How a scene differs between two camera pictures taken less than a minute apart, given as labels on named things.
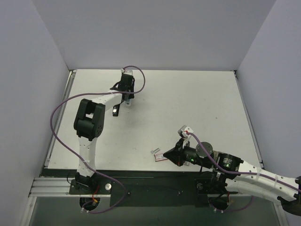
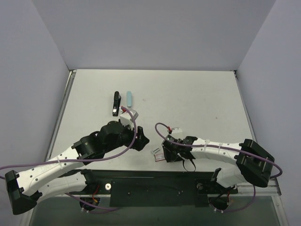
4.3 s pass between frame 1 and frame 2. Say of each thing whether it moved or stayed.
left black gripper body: moved
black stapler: stayed
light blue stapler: stayed
